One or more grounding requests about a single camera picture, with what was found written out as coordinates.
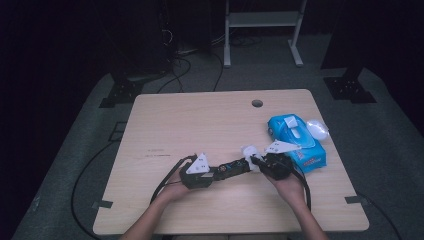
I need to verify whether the black stand base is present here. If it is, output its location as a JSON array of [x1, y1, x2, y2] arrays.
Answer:
[[98, 78, 145, 109], [323, 68, 378, 104]]

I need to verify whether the thin black floor cable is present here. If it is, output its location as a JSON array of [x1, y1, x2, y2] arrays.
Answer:
[[356, 191, 404, 240]]

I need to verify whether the looped black floor cable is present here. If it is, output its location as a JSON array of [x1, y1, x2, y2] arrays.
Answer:
[[156, 56, 193, 94]]

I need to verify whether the straight black floor cable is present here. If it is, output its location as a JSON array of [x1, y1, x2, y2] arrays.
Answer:
[[212, 51, 225, 92]]

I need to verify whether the person's right hand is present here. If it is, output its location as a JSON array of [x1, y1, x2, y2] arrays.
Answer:
[[265, 172, 308, 210]]

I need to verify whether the left hand-held gripper black cable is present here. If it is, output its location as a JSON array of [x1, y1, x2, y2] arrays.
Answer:
[[149, 153, 198, 204]]

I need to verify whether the blue toy car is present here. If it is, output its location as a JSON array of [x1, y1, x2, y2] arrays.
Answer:
[[214, 158, 253, 182]]

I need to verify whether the long black floor cable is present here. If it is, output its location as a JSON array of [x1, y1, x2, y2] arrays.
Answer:
[[70, 139, 116, 240]]

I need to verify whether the grey tape strip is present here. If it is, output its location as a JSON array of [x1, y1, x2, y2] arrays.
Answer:
[[91, 199, 114, 210], [344, 195, 369, 205]]

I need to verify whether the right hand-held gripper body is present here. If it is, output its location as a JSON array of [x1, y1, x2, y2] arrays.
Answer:
[[259, 139, 302, 181]]

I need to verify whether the white metal stand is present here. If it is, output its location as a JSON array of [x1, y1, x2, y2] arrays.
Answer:
[[223, 0, 308, 69]]

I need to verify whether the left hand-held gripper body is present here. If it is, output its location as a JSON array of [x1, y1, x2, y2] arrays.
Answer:
[[179, 152, 215, 190]]

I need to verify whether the blue wet wipe packet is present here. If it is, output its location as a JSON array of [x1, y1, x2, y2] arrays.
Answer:
[[267, 113, 331, 174]]

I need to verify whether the right hand-held gripper black cable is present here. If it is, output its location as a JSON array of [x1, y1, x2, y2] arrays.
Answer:
[[289, 163, 313, 212]]

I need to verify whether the hand-held gripper black cable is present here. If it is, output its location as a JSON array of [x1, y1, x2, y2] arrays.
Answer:
[[149, 153, 198, 204], [289, 163, 313, 212]]

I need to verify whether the person's left hand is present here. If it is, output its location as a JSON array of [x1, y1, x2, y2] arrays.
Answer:
[[157, 174, 198, 206]]

